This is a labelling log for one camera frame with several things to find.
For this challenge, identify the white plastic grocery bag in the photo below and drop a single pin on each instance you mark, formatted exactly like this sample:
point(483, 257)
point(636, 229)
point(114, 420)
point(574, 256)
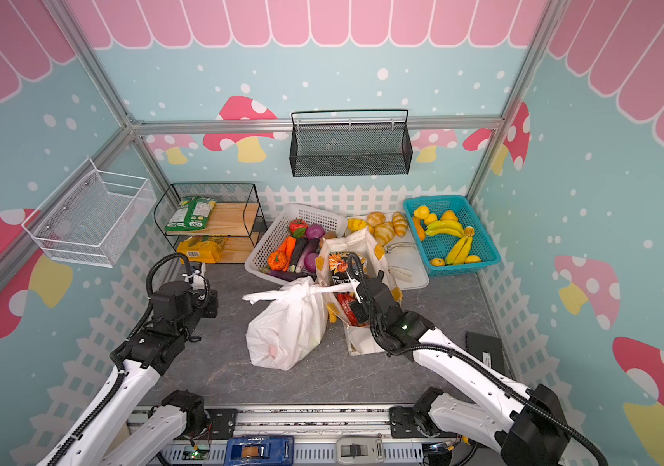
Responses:
point(292, 325)

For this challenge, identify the teal plastic fruit basket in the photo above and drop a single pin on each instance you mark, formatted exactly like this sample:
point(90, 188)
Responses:
point(449, 207)

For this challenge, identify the black wire wall basket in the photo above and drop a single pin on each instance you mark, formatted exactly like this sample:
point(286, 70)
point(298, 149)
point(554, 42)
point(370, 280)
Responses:
point(350, 143)

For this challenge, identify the yellow black chips bag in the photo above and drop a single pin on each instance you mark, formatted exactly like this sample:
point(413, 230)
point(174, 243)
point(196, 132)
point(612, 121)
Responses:
point(338, 266)

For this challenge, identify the red chips bag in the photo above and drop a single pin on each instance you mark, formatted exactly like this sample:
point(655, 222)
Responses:
point(350, 307)

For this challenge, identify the yellow banana bunch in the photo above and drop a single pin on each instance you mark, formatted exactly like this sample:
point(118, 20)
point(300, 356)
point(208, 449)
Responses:
point(461, 252)
point(449, 227)

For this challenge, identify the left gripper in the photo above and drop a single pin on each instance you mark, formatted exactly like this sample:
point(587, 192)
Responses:
point(211, 299)

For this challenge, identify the purple eggplant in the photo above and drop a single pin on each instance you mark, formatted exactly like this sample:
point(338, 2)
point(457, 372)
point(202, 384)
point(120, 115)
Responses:
point(303, 249)

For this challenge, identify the yellow lemon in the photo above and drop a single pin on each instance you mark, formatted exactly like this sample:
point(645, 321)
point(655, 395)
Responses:
point(422, 212)

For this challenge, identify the right croissant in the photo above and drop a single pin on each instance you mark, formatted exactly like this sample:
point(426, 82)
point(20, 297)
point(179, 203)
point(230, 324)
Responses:
point(400, 224)

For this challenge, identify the white wire wall basket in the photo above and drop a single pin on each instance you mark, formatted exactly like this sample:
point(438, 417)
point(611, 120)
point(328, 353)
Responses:
point(92, 217)

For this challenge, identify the orange pumpkin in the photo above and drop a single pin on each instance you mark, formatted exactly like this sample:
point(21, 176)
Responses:
point(278, 261)

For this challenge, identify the yellow snack pack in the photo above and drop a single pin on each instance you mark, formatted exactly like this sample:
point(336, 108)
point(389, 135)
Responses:
point(204, 249)

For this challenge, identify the white plastic tray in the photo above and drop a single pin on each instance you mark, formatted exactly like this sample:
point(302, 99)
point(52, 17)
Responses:
point(375, 254)

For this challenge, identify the yellow corn bread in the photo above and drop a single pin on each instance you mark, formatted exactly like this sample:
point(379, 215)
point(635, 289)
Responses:
point(355, 225)

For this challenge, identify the green snack bag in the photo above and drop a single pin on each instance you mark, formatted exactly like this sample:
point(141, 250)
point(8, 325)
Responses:
point(192, 215)

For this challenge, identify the blue box device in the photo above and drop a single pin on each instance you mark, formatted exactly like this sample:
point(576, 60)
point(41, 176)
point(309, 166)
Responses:
point(260, 451)

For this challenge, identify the grey switch box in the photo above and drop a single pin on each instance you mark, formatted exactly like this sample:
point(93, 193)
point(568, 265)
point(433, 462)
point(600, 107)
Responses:
point(359, 450)

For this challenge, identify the purple onion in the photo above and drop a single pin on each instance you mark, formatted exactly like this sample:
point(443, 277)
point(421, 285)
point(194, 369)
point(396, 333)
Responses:
point(314, 232)

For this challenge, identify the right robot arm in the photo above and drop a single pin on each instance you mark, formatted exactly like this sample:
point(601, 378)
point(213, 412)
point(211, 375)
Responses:
point(526, 426)

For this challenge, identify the black wire wooden shelf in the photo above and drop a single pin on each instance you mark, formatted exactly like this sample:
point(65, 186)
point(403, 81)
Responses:
point(238, 216)

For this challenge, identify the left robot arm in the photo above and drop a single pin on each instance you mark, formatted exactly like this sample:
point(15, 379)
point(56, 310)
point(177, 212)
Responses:
point(139, 362)

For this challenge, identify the metal tongs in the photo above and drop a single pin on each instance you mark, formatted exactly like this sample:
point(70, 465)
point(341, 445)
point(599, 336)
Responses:
point(401, 261)

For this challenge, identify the round bread roll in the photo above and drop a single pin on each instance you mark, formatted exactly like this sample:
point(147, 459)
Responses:
point(375, 219)

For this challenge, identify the orange carrot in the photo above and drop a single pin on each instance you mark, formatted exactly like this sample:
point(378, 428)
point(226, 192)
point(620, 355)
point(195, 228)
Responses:
point(288, 247)

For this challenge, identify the white plastic vegetable basket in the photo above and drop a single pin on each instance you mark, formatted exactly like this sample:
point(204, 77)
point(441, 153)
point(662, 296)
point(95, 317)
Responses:
point(335, 226)

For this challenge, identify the large croissant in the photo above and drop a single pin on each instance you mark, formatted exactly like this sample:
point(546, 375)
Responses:
point(384, 233)

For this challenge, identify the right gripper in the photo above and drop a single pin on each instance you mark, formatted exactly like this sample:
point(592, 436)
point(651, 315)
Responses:
point(364, 282)

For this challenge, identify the white canvas tote bag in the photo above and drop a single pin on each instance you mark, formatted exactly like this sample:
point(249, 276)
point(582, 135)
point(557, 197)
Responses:
point(359, 340)

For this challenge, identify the red tomato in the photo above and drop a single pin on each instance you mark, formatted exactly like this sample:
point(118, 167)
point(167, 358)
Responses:
point(298, 228)

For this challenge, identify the black flat box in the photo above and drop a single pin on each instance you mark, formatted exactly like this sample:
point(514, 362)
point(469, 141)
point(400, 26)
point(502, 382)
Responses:
point(488, 349)

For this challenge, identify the magenta round vegetable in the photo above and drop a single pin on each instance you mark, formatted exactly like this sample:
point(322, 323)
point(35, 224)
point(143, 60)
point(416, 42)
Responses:
point(310, 262)

